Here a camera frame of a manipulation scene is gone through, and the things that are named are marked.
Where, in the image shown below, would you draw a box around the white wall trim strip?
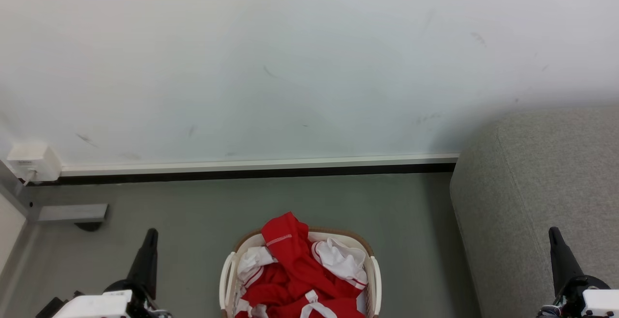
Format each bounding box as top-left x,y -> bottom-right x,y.
60,153 -> 459,177

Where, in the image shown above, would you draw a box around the grey fabric sofa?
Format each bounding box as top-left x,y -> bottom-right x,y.
450,106 -> 619,318

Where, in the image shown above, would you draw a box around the grey metal foot bar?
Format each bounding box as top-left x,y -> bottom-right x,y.
38,204 -> 109,223

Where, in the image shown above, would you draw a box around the red and white clothes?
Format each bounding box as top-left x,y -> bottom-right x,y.
235,212 -> 369,318

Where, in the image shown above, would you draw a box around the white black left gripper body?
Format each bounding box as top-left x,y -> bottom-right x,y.
35,279 -> 172,318

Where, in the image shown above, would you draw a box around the white wall socket box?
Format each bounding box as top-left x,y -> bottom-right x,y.
7,143 -> 62,182

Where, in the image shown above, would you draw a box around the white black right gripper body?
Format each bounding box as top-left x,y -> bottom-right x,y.
536,275 -> 619,318

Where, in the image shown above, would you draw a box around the white laundry basket brown rim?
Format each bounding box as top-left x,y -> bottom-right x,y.
219,227 -> 383,318

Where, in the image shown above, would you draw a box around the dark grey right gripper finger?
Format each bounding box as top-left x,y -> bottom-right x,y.
548,227 -> 585,297

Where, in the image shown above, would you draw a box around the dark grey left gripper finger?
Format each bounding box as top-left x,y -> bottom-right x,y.
126,228 -> 159,301

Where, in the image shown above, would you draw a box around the grey metal partition frame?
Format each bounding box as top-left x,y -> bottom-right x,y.
0,159 -> 41,280

